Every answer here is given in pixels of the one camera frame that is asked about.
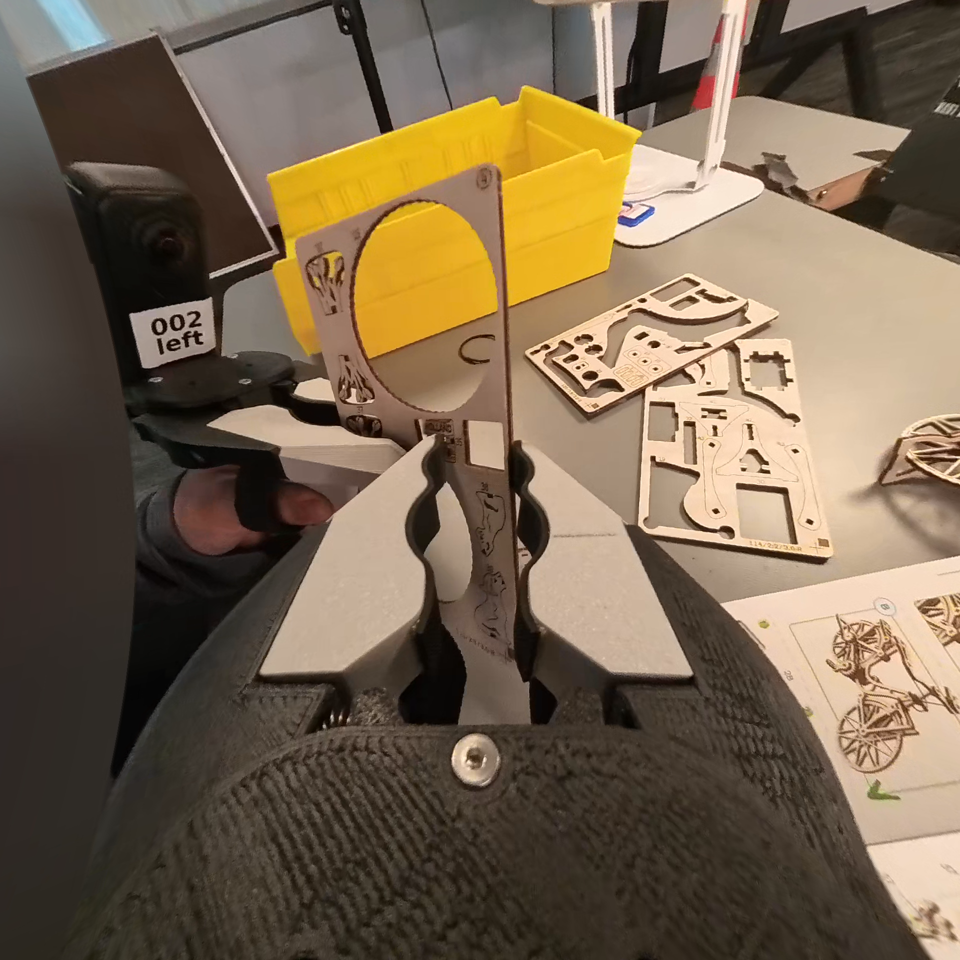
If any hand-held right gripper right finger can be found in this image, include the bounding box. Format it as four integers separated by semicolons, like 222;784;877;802
510;441;696;685

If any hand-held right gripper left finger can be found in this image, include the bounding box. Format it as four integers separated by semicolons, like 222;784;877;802
257;435;440;685

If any white stand with base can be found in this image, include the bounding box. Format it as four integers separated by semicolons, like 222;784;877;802
588;0;765;249

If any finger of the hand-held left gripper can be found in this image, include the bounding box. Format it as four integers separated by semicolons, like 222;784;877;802
204;405;411;477
287;375;336;423

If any wooden spoked wheel assembly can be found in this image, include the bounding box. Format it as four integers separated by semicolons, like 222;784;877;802
879;414;960;487

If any red white striped cone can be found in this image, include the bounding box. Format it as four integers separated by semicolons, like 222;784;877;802
688;15;751;115

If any brown panel board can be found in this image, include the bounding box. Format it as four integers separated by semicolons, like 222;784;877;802
26;31;280;282

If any paper instruction booklet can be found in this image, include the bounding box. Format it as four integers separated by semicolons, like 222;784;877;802
720;555;960;946

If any person's left forearm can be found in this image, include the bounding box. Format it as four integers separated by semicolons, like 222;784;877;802
112;423;331;777

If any wooden sheet with curved cutouts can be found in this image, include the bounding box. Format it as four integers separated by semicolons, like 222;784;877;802
525;273;780;417

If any wooden sheet with round holes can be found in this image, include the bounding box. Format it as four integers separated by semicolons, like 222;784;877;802
294;163;526;725

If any person's left hand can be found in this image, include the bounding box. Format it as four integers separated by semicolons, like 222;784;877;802
137;463;336;561

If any wooden sheet with square cutouts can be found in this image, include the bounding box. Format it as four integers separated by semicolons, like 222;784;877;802
637;337;835;560

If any black metal frame leg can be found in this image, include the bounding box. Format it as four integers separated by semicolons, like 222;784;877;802
330;0;395;135

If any yellow plastic bin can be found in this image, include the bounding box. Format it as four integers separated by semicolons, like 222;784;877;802
267;84;642;360

